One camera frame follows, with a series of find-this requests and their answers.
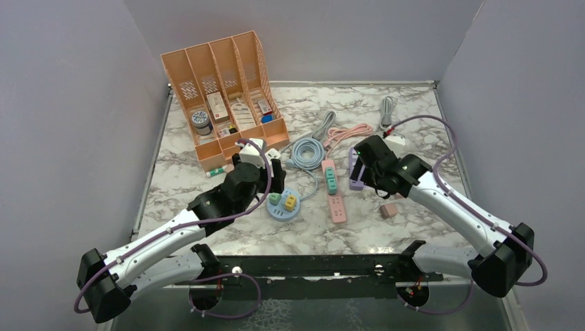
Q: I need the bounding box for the green usb charger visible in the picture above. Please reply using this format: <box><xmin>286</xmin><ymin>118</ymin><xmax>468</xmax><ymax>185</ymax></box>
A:
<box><xmin>268</xmin><ymin>192</ymin><xmax>281</xmax><ymax>205</ymax></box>

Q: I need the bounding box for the teal usb charger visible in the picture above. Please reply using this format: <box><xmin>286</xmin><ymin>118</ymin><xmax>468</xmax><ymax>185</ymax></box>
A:
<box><xmin>324</xmin><ymin>167</ymin><xmax>335</xmax><ymax>181</ymax></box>
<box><xmin>326</xmin><ymin>178</ymin><xmax>338</xmax><ymax>196</ymax></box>

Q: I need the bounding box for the yellow usb charger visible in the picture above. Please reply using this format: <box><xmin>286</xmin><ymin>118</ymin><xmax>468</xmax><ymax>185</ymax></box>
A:
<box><xmin>284</xmin><ymin>194</ymin><xmax>297</xmax><ymax>212</ymax></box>

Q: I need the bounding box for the pink usb charger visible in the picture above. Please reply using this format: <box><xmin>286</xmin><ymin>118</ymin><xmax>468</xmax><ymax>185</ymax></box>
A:
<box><xmin>379</xmin><ymin>203</ymin><xmax>398</xmax><ymax>219</ymax></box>

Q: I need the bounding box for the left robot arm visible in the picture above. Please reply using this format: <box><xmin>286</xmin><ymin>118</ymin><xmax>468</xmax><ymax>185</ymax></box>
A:
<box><xmin>73</xmin><ymin>158</ymin><xmax>286</xmax><ymax>323</ymax></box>

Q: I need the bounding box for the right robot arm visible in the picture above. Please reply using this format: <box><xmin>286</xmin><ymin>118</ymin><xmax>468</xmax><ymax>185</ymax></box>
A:
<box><xmin>351</xmin><ymin>136</ymin><xmax>535</xmax><ymax>297</ymax></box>

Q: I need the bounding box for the purple power strip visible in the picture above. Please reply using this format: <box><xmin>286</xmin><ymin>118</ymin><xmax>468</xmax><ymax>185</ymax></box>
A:
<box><xmin>348</xmin><ymin>146</ymin><xmax>366</xmax><ymax>192</ymax></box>

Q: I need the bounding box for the white power strip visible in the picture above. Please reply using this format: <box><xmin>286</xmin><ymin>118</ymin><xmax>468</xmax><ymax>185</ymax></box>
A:
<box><xmin>265</xmin><ymin>148</ymin><xmax>281</xmax><ymax>163</ymax></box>

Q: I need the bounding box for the green white tube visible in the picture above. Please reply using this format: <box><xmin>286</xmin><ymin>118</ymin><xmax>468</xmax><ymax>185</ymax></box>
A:
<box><xmin>206</xmin><ymin>165</ymin><xmax>227</xmax><ymax>178</ymax></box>

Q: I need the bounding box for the round blue power strip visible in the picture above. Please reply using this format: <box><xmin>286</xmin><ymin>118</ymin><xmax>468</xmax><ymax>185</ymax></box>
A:
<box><xmin>266</xmin><ymin>188</ymin><xmax>301</xmax><ymax>222</ymax></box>

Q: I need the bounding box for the pink power strip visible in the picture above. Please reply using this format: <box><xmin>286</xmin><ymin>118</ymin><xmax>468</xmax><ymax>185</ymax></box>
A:
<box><xmin>321</xmin><ymin>159</ymin><xmax>347</xmax><ymax>223</ymax></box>

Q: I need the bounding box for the round tin in organizer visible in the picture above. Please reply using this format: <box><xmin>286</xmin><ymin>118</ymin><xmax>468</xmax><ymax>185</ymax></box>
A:
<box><xmin>191</xmin><ymin>110</ymin><xmax>212</xmax><ymax>136</ymax></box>

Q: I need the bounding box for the white red box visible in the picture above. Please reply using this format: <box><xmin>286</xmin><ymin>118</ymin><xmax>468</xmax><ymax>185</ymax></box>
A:
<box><xmin>207</xmin><ymin>92</ymin><xmax>229</xmax><ymax>122</ymax></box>

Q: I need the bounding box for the orange desk file organizer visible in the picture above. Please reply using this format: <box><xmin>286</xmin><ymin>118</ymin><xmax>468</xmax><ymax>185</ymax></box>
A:
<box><xmin>161</xmin><ymin>31</ymin><xmax>290</xmax><ymax>170</ymax></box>

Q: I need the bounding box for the coiled light blue cable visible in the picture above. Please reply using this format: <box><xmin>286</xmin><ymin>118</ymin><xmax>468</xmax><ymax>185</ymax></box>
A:
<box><xmin>285</xmin><ymin>137</ymin><xmax>328</xmax><ymax>199</ymax></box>

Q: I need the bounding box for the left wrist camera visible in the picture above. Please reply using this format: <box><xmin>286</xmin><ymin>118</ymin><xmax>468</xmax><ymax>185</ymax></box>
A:
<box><xmin>235</xmin><ymin>138</ymin><xmax>266</xmax><ymax>169</ymax></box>

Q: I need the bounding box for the coiled pink cable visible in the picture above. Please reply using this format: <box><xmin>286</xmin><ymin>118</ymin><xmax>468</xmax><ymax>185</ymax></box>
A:
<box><xmin>321</xmin><ymin>123</ymin><xmax>375</xmax><ymax>159</ymax></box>

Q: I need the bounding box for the grey cable bundle left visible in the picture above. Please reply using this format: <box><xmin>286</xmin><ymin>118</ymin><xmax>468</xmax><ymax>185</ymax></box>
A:
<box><xmin>279</xmin><ymin>110</ymin><xmax>337</xmax><ymax>154</ymax></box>

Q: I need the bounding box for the grey cable bundle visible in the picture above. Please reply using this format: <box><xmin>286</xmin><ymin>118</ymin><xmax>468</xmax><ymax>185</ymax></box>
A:
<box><xmin>279</xmin><ymin>110</ymin><xmax>337</xmax><ymax>154</ymax></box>
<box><xmin>377</xmin><ymin>96</ymin><xmax>397</xmax><ymax>134</ymax></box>

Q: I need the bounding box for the grey cable bundle right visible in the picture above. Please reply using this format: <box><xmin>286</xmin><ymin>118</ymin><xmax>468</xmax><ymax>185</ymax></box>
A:
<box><xmin>377</xmin><ymin>96</ymin><xmax>397</xmax><ymax>134</ymax></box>

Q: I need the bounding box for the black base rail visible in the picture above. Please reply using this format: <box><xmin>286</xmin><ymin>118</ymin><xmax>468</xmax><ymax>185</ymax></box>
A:
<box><xmin>184</xmin><ymin>254</ymin><xmax>443</xmax><ymax>305</ymax></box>

